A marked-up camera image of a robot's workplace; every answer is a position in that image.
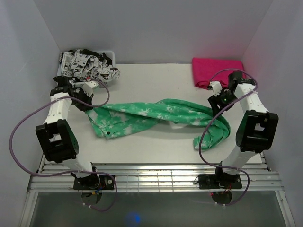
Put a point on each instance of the folded pink trousers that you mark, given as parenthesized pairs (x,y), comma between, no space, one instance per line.
(204,68)

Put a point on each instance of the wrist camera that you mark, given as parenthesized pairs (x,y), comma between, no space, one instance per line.
(216,87)
(88,87)

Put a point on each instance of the green tie-dye trousers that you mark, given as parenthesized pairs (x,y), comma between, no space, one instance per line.
(118,120)

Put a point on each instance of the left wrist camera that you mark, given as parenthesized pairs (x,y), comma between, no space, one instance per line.
(88,87)

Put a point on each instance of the aluminium frame rails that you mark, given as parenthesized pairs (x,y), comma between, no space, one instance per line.
(155,177)

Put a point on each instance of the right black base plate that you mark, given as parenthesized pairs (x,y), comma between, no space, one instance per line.
(219,182)

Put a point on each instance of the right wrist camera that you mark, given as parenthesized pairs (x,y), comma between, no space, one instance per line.
(216,87)

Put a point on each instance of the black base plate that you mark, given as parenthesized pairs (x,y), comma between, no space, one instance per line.
(94,182)
(219,182)

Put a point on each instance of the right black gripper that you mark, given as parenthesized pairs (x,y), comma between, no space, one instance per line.
(214,101)

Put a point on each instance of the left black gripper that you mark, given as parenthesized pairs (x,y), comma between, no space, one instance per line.
(88,100)

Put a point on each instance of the white plastic basket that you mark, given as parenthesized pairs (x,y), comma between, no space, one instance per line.
(104,81)

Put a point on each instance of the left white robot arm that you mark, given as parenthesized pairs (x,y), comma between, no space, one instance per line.
(55,136)

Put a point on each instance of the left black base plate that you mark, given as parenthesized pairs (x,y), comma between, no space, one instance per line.
(94,182)

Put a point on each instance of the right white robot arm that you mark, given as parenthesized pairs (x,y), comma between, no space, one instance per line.
(255,132)

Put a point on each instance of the black and white printed garment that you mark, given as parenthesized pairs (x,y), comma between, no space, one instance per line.
(90,66)

